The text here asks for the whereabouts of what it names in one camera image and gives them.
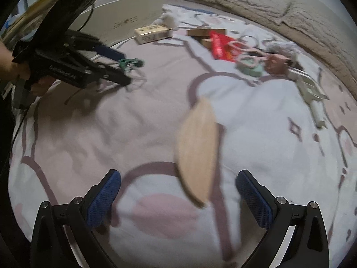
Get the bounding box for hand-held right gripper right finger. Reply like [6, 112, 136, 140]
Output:
[235, 169, 330, 268]

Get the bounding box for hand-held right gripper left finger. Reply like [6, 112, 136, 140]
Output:
[29, 169, 122, 268]

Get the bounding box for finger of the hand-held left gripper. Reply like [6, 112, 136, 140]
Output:
[68, 31, 124, 61]
[83, 59, 132, 88]

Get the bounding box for green clip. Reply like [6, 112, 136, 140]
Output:
[117, 58, 145, 72]

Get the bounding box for white storage box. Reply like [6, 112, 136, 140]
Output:
[75, 0, 166, 46]

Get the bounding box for yellow paper box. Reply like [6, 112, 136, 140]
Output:
[133, 24, 174, 45]

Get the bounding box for semicircular wooden board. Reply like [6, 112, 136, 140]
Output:
[175, 96, 220, 209]

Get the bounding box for small wooden block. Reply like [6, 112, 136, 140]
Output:
[186, 27, 227, 37]

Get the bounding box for grey plastic holder with handle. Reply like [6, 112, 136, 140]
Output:
[287, 66, 330, 129]

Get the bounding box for person's left forearm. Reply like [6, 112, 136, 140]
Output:
[0, 40, 14, 74]

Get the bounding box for person's left hand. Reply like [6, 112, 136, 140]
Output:
[8, 61, 53, 97]

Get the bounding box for printed blanket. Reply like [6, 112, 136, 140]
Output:
[8, 4, 357, 268]

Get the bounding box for crumpled white plastic wrap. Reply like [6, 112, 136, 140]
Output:
[156, 12, 177, 29]

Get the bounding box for short wooden block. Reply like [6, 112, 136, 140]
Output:
[201, 37, 216, 50]

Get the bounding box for red foil packet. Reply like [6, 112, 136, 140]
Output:
[209, 30, 238, 62]

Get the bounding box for mint green round case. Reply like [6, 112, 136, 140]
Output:
[237, 56, 263, 78]

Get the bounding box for pink scissors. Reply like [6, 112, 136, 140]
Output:
[228, 41, 270, 68]

